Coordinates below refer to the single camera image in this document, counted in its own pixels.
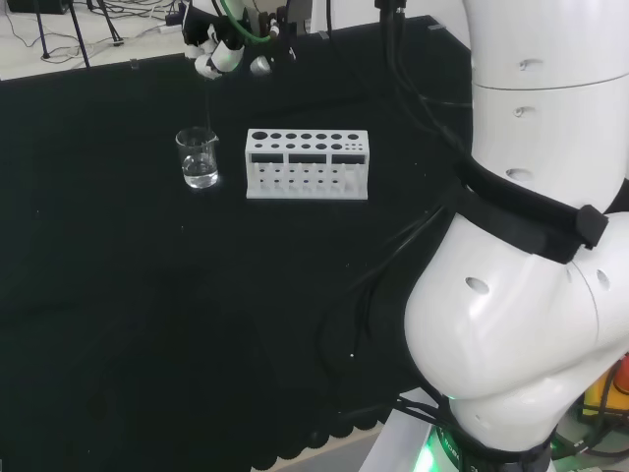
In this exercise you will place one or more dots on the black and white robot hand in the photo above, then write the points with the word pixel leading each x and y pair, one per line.
pixel 226 54

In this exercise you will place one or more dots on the clear glass rod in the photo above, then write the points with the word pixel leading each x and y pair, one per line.
pixel 210 110

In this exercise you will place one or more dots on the small clear glass beaker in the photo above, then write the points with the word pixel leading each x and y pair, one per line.
pixel 199 169

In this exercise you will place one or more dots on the white test tube rack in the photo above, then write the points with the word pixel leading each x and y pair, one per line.
pixel 304 147

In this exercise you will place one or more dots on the black tripod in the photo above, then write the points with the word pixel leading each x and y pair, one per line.
pixel 78 34

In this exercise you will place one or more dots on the black box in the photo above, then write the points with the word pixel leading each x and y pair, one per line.
pixel 39 6

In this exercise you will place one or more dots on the black bench cloth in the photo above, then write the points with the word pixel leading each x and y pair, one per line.
pixel 147 295

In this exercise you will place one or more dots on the yellow stop button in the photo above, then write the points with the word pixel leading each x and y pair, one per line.
pixel 607 398

